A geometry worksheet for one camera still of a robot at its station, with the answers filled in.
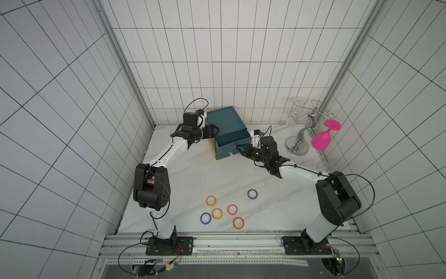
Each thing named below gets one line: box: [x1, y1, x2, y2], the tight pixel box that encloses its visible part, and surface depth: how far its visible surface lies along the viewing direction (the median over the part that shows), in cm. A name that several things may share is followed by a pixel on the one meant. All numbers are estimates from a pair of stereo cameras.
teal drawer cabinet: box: [206, 105, 253, 160], surface depth 92 cm
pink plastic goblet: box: [311, 119, 343, 151], surface depth 87 cm
